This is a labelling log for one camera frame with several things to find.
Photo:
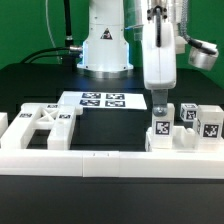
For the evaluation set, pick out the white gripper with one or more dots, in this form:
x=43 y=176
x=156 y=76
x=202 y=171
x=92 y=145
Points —
x=159 y=59

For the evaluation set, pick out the white chair seat part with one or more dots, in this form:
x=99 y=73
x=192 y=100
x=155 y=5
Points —
x=182 y=140

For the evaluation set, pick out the white chair back part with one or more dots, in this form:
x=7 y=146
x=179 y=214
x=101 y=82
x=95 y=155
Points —
x=58 y=119

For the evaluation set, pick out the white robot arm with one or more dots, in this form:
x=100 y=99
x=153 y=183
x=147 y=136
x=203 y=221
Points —
x=106 y=52

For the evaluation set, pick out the white tagged cube right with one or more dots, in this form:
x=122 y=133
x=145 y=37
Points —
x=188 y=112

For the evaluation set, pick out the white block at left edge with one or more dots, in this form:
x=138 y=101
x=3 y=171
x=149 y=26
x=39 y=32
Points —
x=3 y=123

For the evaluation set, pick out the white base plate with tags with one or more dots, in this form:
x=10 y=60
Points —
x=103 y=100

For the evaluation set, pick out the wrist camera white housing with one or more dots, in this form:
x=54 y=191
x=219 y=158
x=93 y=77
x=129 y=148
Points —
x=202 y=54

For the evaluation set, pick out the white U-shaped fence frame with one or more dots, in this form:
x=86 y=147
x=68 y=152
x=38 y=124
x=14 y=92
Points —
x=176 y=163

